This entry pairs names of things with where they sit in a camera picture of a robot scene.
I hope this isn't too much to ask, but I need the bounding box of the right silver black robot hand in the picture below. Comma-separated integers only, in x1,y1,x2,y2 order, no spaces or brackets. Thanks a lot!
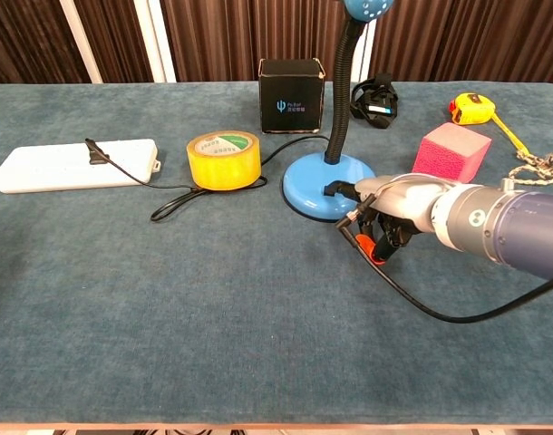
324,174,445,266

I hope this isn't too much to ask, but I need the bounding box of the blue gooseneck desk lamp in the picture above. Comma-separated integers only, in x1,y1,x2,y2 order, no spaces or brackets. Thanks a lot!
281,0,395,223

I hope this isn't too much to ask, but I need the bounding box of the pink foam cube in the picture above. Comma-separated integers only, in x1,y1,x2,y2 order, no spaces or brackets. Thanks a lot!
411,121,493,184

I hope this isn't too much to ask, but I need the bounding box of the yellow tape measure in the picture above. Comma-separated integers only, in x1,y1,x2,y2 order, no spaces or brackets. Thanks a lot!
448,92,531,154

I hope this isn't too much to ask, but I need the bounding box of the black cardboard box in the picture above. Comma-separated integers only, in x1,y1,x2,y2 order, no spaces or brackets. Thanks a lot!
257,57,326,135

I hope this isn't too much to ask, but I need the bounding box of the yellow packing tape roll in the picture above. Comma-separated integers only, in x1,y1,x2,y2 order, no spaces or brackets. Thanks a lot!
186,130,263,191

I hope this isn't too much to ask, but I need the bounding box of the dark brown pleated curtain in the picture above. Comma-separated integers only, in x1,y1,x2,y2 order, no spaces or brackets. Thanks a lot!
0,0,553,86

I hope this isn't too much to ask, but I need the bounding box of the blue velvet table cloth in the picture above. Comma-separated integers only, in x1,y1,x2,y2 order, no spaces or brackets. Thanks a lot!
0,81,553,427

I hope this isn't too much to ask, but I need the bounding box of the white power strip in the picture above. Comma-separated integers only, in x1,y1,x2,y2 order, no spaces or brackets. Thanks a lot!
0,138,162,195

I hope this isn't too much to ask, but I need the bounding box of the black cable on right hand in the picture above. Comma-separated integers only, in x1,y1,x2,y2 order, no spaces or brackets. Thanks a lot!
337,192,553,324

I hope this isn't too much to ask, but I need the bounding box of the beige knotted rope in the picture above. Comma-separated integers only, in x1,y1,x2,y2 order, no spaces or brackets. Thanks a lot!
500,151,553,191

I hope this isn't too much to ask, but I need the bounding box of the white frame post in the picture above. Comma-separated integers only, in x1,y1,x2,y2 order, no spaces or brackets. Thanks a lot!
58,0,103,84
133,0,177,83
356,17,378,83

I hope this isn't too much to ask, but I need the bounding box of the black lamp power cord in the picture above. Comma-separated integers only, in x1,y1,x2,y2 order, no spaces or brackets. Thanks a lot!
84,134,333,223

